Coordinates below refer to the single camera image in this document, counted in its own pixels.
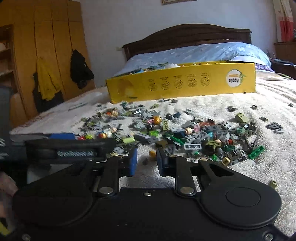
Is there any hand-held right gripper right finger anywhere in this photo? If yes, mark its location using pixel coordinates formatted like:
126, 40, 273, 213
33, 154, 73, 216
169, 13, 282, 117
156, 148, 234, 198

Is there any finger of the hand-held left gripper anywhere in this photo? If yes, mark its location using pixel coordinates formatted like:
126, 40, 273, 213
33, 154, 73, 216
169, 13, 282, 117
49, 133, 76, 140

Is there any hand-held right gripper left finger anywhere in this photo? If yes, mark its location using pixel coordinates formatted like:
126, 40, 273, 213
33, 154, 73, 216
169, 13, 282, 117
70, 148, 139, 198

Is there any pile of toy bricks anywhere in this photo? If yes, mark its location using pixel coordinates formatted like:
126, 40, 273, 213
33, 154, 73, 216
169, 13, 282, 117
79, 98, 285, 168

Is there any heap of boxed toy bricks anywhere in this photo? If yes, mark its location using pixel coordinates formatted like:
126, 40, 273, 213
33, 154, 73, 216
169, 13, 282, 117
129, 61, 229, 75

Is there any person's left hand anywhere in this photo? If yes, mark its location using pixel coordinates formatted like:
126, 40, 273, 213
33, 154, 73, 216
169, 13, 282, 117
0, 172, 19, 205

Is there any dark hanging garment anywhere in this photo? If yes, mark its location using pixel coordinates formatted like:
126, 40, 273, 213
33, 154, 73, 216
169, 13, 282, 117
32, 72, 64, 113

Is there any yellow hanging jacket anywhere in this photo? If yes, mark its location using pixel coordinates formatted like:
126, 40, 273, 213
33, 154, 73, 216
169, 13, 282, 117
36, 57, 63, 101

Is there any black hanging jacket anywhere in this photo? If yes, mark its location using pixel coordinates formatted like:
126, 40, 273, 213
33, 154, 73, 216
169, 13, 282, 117
70, 49, 94, 90

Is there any wooden wardrobe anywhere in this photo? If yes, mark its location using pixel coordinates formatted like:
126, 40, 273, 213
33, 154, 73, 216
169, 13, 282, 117
0, 0, 96, 122

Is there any blue floral quilt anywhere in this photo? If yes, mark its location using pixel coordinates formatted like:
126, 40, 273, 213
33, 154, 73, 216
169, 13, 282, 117
113, 43, 272, 77

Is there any dark wooden headboard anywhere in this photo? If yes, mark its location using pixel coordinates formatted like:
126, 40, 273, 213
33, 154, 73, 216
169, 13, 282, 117
122, 24, 252, 62

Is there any purple frilled pillow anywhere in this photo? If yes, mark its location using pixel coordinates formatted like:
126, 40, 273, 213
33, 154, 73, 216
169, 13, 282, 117
255, 63, 276, 72

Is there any dark wooden nightstand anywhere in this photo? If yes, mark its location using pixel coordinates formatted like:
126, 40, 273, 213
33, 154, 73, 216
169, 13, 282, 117
270, 59, 296, 80

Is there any wooden dresser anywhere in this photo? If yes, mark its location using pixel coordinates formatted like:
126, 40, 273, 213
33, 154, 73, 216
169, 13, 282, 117
274, 42, 296, 65

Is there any red patterned curtain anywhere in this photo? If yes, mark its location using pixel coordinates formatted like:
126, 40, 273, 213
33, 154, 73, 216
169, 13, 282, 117
273, 0, 296, 43

